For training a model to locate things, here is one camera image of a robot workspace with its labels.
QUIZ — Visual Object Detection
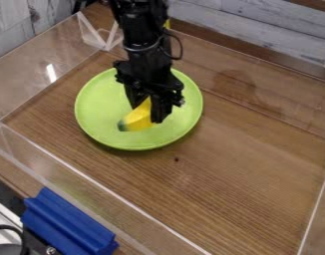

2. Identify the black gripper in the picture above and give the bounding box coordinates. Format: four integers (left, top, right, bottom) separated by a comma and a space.
113, 46, 183, 124

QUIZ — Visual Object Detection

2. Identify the yellow toy banana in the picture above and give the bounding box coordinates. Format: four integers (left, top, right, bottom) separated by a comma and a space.
117, 98, 154, 131

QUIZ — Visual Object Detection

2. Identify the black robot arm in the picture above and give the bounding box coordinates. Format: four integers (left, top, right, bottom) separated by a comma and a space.
109, 0, 183, 124

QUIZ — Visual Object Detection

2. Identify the green round plate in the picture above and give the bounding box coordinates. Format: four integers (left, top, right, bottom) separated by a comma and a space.
75, 68, 203, 150

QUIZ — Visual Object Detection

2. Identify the yellow labelled tin can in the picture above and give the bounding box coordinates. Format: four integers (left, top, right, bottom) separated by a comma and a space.
163, 19, 170, 29

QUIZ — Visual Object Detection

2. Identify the blue plastic clamp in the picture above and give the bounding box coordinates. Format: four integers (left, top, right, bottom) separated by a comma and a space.
21, 187, 119, 255

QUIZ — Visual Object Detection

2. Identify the clear acrylic corner bracket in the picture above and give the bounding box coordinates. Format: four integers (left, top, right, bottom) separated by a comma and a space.
76, 12, 124, 52

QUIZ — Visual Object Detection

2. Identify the clear acrylic tray wall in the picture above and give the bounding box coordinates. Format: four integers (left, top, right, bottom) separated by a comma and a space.
0, 122, 210, 255

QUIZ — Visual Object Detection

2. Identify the black cable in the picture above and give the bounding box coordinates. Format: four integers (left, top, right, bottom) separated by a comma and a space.
0, 224, 29, 255

